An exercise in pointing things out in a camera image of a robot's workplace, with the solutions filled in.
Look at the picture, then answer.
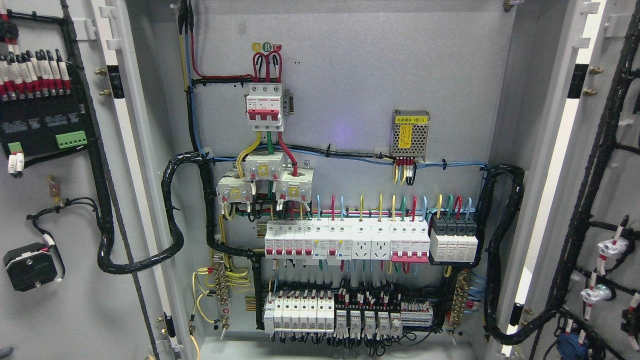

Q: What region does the grey cabinet door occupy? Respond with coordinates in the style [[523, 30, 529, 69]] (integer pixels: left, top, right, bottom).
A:
[[0, 0, 175, 360], [480, 0, 639, 360]]

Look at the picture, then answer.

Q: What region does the white current transformer block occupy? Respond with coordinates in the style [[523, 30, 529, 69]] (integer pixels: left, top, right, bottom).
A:
[[216, 151, 314, 205]]

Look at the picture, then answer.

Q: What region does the red three pole main breaker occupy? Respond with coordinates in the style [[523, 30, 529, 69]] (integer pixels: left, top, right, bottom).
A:
[[246, 82, 285, 132]]

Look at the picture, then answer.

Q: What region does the white breaker and socket row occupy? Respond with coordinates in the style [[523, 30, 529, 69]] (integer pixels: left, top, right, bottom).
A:
[[263, 218, 430, 265]]

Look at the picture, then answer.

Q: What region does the metal mesh power supply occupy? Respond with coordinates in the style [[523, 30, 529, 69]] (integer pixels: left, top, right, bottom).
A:
[[390, 109, 430, 158]]

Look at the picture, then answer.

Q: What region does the white lower breaker row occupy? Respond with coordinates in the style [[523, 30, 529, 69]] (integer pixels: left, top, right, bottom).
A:
[[263, 289, 337, 334]]

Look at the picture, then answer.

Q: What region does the black white surge protector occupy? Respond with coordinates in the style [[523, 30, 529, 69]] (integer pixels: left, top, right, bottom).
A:
[[429, 215, 479, 264]]

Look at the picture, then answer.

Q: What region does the black digital power meter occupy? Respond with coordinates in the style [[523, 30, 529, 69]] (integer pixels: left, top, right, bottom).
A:
[[0, 48, 89, 177]]

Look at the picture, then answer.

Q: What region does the black cable loom left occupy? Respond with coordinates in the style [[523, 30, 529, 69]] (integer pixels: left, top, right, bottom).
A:
[[97, 151, 266, 276]]

